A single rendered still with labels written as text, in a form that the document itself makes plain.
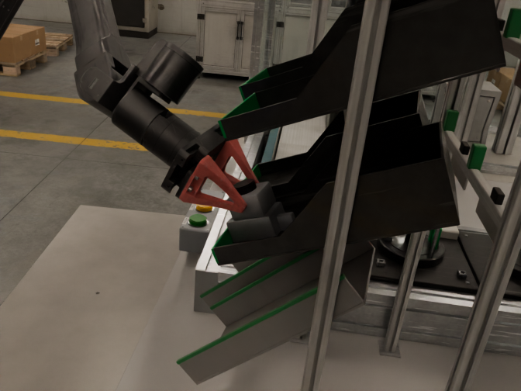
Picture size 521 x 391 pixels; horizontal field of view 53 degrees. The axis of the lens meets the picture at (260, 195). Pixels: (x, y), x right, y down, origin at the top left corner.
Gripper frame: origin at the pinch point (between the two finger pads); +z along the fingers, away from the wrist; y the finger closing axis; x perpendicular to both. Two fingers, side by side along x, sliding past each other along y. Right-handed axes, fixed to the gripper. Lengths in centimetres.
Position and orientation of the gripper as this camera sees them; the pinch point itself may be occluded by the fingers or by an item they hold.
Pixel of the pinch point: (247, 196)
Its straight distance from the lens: 66.3
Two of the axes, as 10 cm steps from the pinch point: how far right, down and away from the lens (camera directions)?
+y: 3.9, -4.2, 8.2
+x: -4.6, 6.8, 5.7
